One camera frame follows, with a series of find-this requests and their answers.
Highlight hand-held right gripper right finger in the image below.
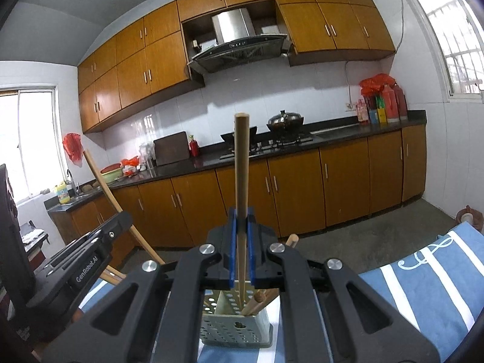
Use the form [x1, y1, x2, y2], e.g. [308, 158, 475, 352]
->
[247, 206, 441, 363]

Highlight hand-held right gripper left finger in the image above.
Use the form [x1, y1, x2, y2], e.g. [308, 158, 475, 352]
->
[41, 206, 238, 363]

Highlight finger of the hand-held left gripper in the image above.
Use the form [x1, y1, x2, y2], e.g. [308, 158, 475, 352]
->
[26, 211, 134, 308]

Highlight green perforated chopstick holder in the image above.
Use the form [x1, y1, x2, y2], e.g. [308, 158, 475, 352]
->
[200, 280, 273, 348]

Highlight green basin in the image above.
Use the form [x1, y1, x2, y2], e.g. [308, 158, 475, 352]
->
[100, 168, 125, 183]

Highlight metal faucet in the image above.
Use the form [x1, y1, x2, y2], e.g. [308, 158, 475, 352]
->
[66, 169, 81, 197]

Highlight wooden lower kitchen cabinets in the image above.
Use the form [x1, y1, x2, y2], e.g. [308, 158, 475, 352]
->
[48, 124, 428, 269]

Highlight wooden kitchen cabinets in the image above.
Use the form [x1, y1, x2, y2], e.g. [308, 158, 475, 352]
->
[77, 0, 396, 134]
[48, 124, 428, 269]

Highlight gas stove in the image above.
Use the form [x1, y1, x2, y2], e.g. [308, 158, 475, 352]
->
[219, 133, 314, 159]

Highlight red plastic bags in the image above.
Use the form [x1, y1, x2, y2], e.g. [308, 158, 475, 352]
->
[120, 156, 140, 178]

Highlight black wok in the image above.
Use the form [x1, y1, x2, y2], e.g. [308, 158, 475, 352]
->
[220, 126, 258, 145]

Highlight sliding window over sink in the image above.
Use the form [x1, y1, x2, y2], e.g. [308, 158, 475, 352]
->
[0, 88, 63, 202]

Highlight dark cutting board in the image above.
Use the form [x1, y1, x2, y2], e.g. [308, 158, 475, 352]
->
[153, 131, 191, 166]

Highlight hanging red plastic bag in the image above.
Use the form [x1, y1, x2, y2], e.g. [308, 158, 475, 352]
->
[62, 132, 83, 167]

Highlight clear plastic container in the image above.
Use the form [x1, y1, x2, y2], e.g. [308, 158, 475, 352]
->
[138, 141, 156, 170]

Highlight steel wok with lid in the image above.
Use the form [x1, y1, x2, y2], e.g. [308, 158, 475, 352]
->
[267, 110, 305, 134]

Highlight blue white striped tablecloth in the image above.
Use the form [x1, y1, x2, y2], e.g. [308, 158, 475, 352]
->
[77, 222, 484, 363]

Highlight black kitchen countertop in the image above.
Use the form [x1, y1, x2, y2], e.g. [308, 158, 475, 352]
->
[43, 110, 427, 212]

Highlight wooden upper kitchen cabinets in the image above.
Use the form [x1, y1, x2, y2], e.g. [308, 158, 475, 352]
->
[77, 0, 396, 134]

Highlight red bag with bottles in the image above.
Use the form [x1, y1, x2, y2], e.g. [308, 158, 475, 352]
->
[357, 74, 409, 125]

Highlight brown round object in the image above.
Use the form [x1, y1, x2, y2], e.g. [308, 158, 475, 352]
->
[456, 205, 484, 235]

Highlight steel range hood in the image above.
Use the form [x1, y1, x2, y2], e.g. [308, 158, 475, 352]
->
[187, 8, 292, 74]

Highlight barred window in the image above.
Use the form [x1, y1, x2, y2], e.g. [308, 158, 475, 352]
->
[389, 0, 484, 103]

